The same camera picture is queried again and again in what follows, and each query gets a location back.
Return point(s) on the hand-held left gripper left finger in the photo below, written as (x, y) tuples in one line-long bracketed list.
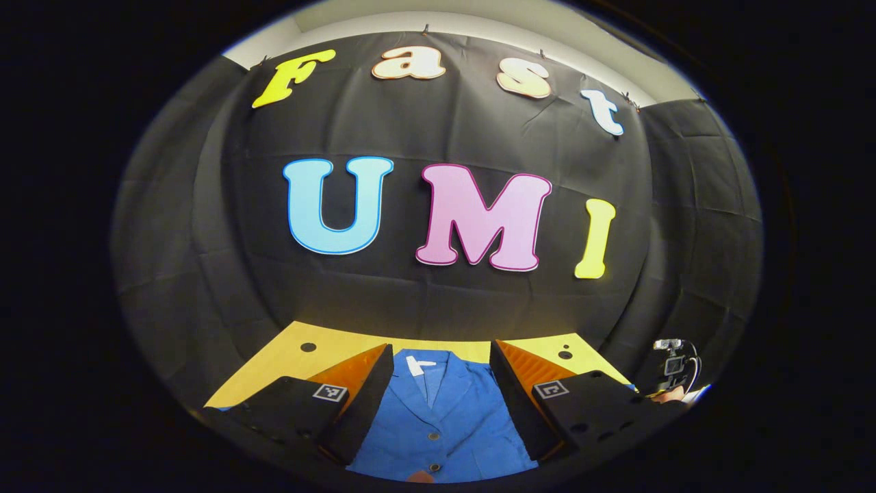
[(366, 404)]

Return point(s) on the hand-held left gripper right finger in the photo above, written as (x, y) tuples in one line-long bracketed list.
[(513, 404)]

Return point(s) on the black backdrop cloth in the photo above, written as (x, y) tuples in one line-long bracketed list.
[(410, 287)]

